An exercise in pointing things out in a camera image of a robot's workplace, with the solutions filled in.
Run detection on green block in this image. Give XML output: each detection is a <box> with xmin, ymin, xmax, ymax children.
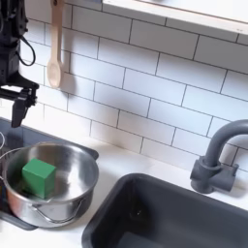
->
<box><xmin>21</xmin><ymin>157</ymin><xmax>57</xmax><ymax>200</ymax></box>

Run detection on black stove top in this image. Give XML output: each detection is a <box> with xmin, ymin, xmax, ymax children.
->
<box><xmin>0</xmin><ymin>117</ymin><xmax>100</xmax><ymax>232</ymax></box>

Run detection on wooden spoon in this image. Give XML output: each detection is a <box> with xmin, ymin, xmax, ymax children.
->
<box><xmin>46</xmin><ymin>0</ymin><xmax>66</xmax><ymax>90</ymax></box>

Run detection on steel pot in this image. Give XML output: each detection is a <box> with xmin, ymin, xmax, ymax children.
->
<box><xmin>1</xmin><ymin>141</ymin><xmax>100</xmax><ymax>229</ymax></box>

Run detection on light wood shelf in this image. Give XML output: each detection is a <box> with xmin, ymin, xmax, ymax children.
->
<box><xmin>102</xmin><ymin>0</ymin><xmax>248</xmax><ymax>37</ymax></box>

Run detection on dark grey sink basin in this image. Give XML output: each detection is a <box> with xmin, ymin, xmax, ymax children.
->
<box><xmin>80</xmin><ymin>172</ymin><xmax>248</xmax><ymax>248</ymax></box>

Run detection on dark grey tap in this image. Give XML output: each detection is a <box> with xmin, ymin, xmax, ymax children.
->
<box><xmin>189</xmin><ymin>119</ymin><xmax>248</xmax><ymax>195</ymax></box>

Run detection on thin black cable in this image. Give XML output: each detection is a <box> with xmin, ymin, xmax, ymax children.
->
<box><xmin>17</xmin><ymin>34</ymin><xmax>37</xmax><ymax>68</ymax></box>

